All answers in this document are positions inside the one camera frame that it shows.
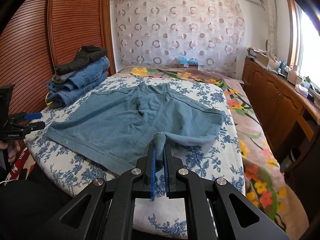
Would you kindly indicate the white pink circle curtain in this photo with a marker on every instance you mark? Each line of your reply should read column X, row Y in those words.
column 160, row 33

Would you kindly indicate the white blue floral bedsheet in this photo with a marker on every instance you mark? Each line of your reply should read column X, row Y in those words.
column 159, row 216

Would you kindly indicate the stack of papers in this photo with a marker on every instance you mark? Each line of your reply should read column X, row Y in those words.
column 254, row 52

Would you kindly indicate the grey folded garment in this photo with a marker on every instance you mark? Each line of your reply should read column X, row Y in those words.
column 61, row 78

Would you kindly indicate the person's left hand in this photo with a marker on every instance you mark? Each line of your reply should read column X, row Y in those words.
column 14, row 149

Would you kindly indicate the blue tissue box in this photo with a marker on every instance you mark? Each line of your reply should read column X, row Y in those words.
column 185, row 63

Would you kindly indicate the black folded garment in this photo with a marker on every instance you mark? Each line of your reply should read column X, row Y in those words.
column 86, row 55

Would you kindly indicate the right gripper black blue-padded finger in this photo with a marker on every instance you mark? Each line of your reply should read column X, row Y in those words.
column 105, row 209
column 215, row 209

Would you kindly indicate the folded blue jeans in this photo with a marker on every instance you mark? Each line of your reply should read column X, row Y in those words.
column 65, row 98
column 82, row 77

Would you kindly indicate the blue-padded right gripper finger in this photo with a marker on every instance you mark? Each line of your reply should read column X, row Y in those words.
column 33, row 116

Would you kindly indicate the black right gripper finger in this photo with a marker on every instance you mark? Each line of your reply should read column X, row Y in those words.
column 36, row 126

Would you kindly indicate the brown wooden sideboard cabinet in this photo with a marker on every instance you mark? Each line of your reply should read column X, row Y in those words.
column 290, row 121

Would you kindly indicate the yellow cloth under jeans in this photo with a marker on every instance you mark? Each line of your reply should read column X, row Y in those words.
column 48, row 98

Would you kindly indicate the teal blue shorts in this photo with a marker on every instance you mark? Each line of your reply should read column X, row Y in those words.
column 114, row 128

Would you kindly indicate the brown louvered wardrobe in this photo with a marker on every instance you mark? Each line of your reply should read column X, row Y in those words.
column 37, row 35

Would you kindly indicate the window with brown frame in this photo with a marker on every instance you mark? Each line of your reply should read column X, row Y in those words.
column 304, row 43

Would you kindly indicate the white pink thermos jug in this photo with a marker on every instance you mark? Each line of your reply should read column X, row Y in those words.
column 292, row 75

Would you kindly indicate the cardboard box on cabinet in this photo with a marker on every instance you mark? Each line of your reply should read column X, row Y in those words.
column 267, row 61

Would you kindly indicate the upper folded blue jeans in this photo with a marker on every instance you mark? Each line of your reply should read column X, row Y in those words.
column 82, row 77

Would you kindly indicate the lower folded blue jeans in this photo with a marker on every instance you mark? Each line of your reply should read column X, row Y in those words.
column 65, row 98

